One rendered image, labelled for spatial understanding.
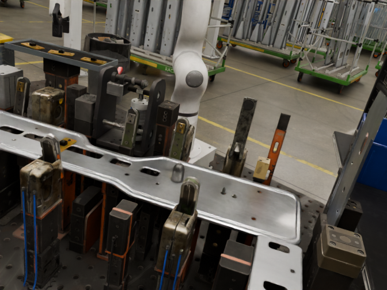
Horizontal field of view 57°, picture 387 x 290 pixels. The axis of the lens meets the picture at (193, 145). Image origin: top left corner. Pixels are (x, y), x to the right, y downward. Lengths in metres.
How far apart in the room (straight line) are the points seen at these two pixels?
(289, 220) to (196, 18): 0.77
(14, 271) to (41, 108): 0.48
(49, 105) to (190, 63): 0.50
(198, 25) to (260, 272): 0.89
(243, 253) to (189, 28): 0.84
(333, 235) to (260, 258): 0.16
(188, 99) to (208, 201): 0.60
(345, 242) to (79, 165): 0.65
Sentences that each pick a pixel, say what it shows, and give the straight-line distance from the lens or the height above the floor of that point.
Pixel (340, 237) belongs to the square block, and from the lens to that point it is 0.82.
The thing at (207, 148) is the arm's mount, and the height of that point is 0.80.
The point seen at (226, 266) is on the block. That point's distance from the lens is 0.76.
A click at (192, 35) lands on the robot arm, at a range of 1.36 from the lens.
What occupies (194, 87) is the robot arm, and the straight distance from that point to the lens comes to 1.32.
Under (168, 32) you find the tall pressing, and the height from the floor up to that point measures 0.66.
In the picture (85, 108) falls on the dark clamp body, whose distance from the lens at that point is 1.18.
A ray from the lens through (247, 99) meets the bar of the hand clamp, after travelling 0.96.
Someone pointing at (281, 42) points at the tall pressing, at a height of 0.45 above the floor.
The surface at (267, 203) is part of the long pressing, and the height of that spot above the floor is 1.00.
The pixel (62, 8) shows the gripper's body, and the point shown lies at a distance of 1.30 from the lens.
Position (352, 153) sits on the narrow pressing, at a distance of 0.91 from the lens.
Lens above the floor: 1.49
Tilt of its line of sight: 25 degrees down
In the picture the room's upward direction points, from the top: 11 degrees clockwise
